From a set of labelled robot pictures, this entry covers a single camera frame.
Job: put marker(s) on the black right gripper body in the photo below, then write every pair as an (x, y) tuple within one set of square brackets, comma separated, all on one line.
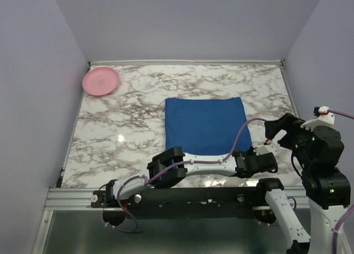
[(296, 138)]

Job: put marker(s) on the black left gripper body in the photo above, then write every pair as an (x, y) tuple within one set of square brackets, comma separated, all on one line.
[(249, 152)]

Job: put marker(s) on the blue surgical drape cloth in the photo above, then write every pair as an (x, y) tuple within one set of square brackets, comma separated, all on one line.
[(203, 127)]

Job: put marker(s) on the pink plastic plate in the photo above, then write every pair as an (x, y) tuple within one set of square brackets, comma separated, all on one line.
[(101, 81)]

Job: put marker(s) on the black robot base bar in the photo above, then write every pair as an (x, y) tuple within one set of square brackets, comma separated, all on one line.
[(185, 203)]

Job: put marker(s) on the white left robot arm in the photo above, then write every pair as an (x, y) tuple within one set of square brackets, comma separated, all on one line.
[(170, 167)]

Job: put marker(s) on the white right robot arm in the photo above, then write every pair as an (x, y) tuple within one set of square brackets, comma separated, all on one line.
[(329, 195)]

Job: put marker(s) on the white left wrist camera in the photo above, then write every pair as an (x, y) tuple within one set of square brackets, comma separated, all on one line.
[(267, 147)]

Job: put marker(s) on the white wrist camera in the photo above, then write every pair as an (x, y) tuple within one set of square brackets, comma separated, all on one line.
[(323, 118), (267, 147)]

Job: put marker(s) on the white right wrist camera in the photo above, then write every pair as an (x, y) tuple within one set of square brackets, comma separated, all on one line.
[(323, 118)]

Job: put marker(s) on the aluminium table edge rail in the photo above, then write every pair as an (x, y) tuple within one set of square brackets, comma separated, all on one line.
[(185, 62)]

